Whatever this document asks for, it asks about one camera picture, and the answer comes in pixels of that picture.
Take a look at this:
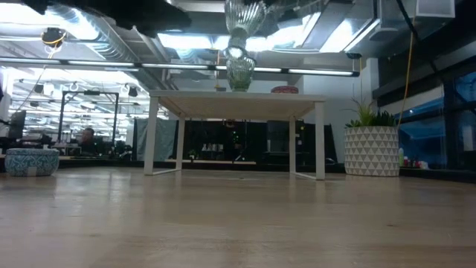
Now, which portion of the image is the white perforated metal shelf riser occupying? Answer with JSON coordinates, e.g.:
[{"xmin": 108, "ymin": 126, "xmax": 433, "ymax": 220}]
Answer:
[{"xmin": 144, "ymin": 89, "xmax": 327, "ymax": 181}]

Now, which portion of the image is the ribbed clear glass candle holder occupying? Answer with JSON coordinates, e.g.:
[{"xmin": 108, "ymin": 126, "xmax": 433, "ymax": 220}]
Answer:
[
  {"xmin": 225, "ymin": 55, "xmax": 257, "ymax": 93},
  {"xmin": 224, "ymin": 0, "xmax": 268, "ymax": 60}
]

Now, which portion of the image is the pink patterned candle tin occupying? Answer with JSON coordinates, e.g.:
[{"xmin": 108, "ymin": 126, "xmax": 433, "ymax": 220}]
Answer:
[{"xmin": 271, "ymin": 85, "xmax": 300, "ymax": 95}]

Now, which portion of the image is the blue patterned candle tin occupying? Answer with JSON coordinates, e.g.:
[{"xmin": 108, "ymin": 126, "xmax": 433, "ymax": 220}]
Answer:
[{"xmin": 4, "ymin": 147, "xmax": 60, "ymax": 177}]

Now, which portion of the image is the grey fabric cover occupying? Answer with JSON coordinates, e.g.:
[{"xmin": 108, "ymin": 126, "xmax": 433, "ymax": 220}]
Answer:
[{"xmin": 132, "ymin": 118, "xmax": 179, "ymax": 162}]

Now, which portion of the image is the long linear ceiling light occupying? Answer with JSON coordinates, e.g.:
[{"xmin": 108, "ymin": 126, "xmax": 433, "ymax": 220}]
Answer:
[{"xmin": 0, "ymin": 57, "xmax": 361, "ymax": 78}]

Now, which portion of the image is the wide bright ceiling light panel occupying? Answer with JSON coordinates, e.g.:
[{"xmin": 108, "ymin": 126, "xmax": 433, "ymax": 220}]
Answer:
[{"xmin": 157, "ymin": 32, "xmax": 276, "ymax": 53}]

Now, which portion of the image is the green plant in white pot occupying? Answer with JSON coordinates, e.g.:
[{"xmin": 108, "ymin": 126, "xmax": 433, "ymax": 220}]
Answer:
[{"xmin": 344, "ymin": 97, "xmax": 401, "ymax": 177}]

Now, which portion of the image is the person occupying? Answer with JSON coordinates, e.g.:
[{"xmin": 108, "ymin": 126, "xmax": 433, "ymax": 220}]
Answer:
[{"xmin": 72, "ymin": 127, "xmax": 103, "ymax": 156}]

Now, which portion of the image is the slanted bright ceiling light panel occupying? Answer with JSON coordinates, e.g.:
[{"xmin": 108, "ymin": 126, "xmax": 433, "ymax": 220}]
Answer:
[{"xmin": 319, "ymin": 17, "xmax": 381, "ymax": 54}]

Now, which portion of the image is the dark computer monitor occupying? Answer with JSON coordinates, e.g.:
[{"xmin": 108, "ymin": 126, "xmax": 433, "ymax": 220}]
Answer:
[{"xmin": 7, "ymin": 109, "xmax": 28, "ymax": 141}]

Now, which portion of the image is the white ceiling vent unit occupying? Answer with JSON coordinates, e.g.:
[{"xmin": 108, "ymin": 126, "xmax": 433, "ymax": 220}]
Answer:
[{"xmin": 415, "ymin": 0, "xmax": 456, "ymax": 19}]

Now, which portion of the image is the black metal stand frame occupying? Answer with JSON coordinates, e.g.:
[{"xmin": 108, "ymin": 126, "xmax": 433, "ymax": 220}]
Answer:
[{"xmin": 57, "ymin": 89, "xmax": 120, "ymax": 150}]

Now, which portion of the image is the black aluminium table frame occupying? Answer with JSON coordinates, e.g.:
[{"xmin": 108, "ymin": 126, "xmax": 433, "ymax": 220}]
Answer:
[{"xmin": 0, "ymin": 158, "xmax": 476, "ymax": 184}]

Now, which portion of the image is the hanging yellow cable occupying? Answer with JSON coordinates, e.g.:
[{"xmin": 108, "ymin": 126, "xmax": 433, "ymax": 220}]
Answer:
[{"xmin": 396, "ymin": 30, "xmax": 414, "ymax": 128}]

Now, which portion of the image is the black ceiling cable reel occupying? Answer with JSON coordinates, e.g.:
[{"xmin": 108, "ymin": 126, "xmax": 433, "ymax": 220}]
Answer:
[{"xmin": 40, "ymin": 27, "xmax": 68, "ymax": 48}]

